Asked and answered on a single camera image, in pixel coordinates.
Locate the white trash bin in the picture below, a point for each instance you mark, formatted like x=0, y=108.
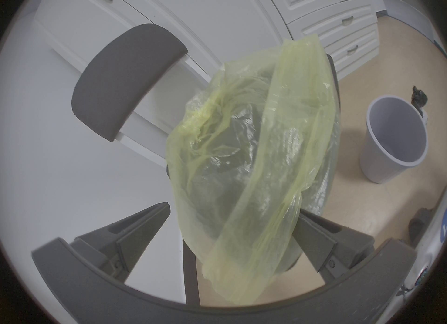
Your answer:
x=387, y=162

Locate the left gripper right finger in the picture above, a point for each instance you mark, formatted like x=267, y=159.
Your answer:
x=328, y=242

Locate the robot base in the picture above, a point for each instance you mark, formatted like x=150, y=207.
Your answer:
x=427, y=249

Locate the yellow plastic bag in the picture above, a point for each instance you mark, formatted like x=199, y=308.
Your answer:
x=251, y=162

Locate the crumpled white printed paper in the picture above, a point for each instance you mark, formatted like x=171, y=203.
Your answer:
x=424, y=116

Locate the crumpled black plastic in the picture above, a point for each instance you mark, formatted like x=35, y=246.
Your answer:
x=419, y=97

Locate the white wardrobe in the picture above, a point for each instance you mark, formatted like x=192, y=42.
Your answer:
x=227, y=8

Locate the white chair with grey cushions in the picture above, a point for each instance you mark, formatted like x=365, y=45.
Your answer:
x=129, y=71

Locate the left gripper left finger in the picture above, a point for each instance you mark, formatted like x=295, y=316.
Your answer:
x=132, y=238

